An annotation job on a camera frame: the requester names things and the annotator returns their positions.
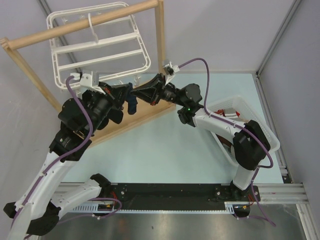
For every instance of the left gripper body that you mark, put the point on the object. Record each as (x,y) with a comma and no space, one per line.
(100,105)

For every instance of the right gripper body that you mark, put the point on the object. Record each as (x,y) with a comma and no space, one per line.
(170,93)

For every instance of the dark blue sock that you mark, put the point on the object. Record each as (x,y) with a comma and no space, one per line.
(131,101)

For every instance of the black sock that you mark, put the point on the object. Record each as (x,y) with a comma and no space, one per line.
(114,115)

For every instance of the white plastic clip hanger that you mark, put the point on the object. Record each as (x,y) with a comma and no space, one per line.
(115,49)

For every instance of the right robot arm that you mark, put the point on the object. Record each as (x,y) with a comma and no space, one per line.
(249,142)

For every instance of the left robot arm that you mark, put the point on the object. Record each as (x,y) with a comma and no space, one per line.
(38,211)

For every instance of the wooden hanging rack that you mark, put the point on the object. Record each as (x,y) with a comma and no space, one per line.
(145,113)

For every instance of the red white striped sock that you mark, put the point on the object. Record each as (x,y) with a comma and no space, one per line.
(228,113)

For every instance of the white plastic basket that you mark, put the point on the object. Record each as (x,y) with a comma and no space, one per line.
(247,113)

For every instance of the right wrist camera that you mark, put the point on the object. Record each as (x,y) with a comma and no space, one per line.
(170,70)

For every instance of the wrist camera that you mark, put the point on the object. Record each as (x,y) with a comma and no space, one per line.
(170,70)
(86,79)

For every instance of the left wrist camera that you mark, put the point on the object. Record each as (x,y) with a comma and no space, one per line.
(86,79)

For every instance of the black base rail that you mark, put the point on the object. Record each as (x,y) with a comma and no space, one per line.
(187,198)

